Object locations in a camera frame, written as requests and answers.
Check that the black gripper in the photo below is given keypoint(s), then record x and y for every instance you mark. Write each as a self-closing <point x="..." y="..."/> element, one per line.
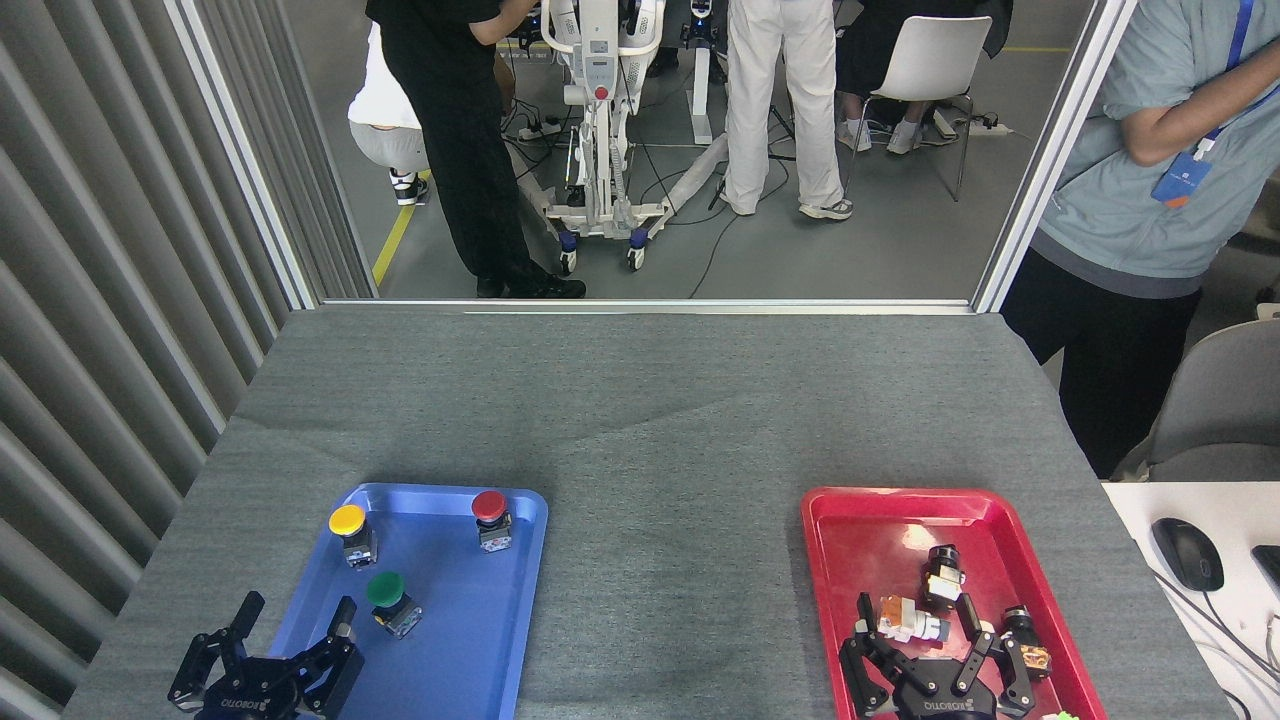
<point x="262" y="692"/>
<point x="935" y="695"/>

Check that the green push button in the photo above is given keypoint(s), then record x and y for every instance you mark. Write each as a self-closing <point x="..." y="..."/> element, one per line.
<point x="386" y="590"/>

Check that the person's right forearm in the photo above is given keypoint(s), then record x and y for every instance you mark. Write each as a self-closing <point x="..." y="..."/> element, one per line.
<point x="1200" y="112"/>

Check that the yellow push button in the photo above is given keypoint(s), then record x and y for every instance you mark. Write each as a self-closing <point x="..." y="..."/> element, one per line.
<point x="348" y="521"/>

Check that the red push button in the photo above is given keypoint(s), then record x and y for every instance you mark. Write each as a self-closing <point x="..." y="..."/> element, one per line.
<point x="489" y="506"/>

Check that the red plastic tray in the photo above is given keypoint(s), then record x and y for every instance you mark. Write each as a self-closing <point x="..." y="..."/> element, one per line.
<point x="870" y="540"/>

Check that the blue plastic tray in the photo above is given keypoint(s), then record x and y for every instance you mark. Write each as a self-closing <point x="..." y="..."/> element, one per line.
<point x="460" y="620"/>

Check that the white side desk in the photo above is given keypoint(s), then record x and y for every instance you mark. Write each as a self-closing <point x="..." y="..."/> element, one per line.
<point x="1150" y="640"/>

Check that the black computer mouse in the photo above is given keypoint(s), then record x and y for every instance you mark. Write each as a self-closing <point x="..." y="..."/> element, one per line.
<point x="1188" y="552"/>

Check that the black flat device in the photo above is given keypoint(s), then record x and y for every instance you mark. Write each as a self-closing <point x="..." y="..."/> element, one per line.
<point x="1268" y="565"/>

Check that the grey chair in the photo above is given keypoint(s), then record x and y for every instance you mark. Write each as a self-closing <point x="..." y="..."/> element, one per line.
<point x="1225" y="400"/>

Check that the person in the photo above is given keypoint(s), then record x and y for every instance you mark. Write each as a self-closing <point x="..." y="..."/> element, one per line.
<point x="1130" y="230"/>
<point x="780" y="100"/>
<point x="460" y="150"/>
<point x="385" y="110"/>
<point x="870" y="50"/>

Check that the white power strip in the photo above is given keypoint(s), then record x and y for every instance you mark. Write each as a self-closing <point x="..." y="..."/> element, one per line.
<point x="990" y="126"/>
<point x="540" y="129"/>

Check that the white chair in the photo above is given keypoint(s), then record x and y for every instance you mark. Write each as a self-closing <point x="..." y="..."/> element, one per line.
<point x="940" y="60"/>

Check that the white wheeled stand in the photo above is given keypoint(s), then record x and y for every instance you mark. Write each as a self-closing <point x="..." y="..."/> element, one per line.
<point x="598" y="60"/>

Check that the white and orange switch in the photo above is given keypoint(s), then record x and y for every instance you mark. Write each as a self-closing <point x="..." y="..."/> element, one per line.
<point x="910" y="620"/>

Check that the black knob switch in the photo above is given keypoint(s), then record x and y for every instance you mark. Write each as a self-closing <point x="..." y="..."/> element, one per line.
<point x="942" y="575"/>

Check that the black and orange switch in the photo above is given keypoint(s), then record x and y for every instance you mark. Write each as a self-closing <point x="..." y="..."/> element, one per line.
<point x="1030" y="655"/>

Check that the silver rail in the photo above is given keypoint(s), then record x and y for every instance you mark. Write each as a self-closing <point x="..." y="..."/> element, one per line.
<point x="650" y="305"/>

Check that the silver post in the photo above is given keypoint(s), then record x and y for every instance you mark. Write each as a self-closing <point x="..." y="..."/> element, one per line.
<point x="1050" y="150"/>
<point x="245" y="160"/>

